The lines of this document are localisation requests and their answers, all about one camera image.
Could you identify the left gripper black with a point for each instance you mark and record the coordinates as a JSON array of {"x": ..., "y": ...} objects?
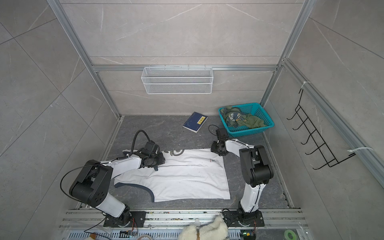
[{"x": 162, "y": 159}]

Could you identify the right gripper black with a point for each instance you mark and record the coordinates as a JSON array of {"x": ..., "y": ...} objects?
[{"x": 213, "y": 149}]

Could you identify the white tank top navy trim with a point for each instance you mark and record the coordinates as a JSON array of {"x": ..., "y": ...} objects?
[{"x": 186, "y": 174}]

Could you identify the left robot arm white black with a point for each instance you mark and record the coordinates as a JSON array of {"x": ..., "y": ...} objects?
[{"x": 91, "y": 186}]

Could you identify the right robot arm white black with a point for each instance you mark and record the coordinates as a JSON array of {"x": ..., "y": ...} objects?
[{"x": 256, "y": 172}]

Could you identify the green tank top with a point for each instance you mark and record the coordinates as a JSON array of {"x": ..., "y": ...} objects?
[{"x": 235, "y": 118}]

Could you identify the navy blue book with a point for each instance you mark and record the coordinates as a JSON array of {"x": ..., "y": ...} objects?
[{"x": 195, "y": 122}]

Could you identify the teal plastic basket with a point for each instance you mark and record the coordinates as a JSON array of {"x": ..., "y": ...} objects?
[{"x": 253, "y": 109}]

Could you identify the white fluffy plush toy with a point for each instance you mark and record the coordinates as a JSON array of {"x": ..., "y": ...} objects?
[{"x": 217, "y": 230}]

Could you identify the green tape roll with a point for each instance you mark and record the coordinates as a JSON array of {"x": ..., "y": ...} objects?
[{"x": 290, "y": 235}]

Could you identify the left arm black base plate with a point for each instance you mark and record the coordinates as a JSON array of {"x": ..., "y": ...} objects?
[{"x": 138, "y": 217}]

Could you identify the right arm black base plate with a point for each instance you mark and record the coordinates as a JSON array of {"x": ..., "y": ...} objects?
[{"x": 240, "y": 219}]

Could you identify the white wire mesh shelf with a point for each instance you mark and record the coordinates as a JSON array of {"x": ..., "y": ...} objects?
[{"x": 178, "y": 80}]

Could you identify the aluminium mounting rail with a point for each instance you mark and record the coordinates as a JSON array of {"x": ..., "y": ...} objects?
[{"x": 168, "y": 224}]

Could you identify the black wire hook rack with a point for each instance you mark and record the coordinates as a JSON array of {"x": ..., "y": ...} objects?
[{"x": 314, "y": 136}]

